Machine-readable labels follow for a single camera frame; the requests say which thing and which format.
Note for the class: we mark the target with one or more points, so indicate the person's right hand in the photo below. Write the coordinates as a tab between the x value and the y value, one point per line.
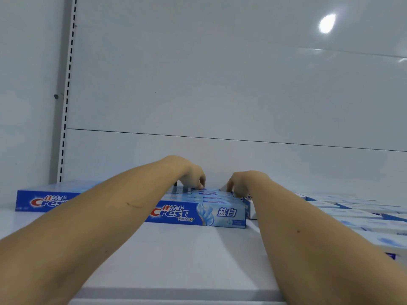
248	182

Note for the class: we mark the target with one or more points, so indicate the person's left hand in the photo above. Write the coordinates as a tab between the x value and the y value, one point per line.
186	171

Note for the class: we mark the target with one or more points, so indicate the person's right fingers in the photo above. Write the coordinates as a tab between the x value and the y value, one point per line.
234	188

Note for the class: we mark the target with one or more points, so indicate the person's left fingers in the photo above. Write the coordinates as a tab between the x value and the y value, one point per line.
198	182

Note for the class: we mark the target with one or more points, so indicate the blue toothpaste box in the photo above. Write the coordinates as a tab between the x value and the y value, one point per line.
47	198
211	189

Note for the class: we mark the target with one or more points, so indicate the person's right forearm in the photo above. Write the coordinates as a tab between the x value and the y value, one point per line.
305	244

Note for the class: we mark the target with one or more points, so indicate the person's left forearm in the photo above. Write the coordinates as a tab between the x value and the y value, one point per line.
79	228

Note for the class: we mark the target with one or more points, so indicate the white-ended toothpaste box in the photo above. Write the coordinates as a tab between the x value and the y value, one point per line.
251	208

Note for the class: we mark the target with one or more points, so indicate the row of blue toothpaste packs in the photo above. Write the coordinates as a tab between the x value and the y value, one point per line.
203	214

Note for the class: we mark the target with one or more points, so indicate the white metal shelf board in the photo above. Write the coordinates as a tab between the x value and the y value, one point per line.
197	260

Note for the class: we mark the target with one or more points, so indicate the row of pale toothpaste packs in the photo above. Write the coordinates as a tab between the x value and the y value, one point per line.
359	215

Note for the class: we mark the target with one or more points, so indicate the slotted white shelf upright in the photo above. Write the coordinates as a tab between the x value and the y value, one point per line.
68	92

